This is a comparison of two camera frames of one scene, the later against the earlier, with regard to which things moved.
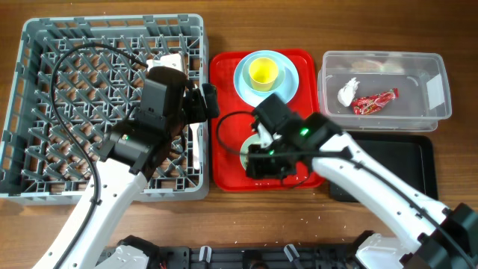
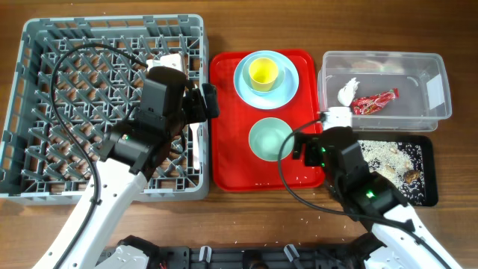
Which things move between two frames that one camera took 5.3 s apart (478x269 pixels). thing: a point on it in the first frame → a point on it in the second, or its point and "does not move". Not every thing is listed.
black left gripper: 199,112 does not move
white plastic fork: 196,155 does not move
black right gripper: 265,166 → 311,144
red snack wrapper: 368,104 does not move
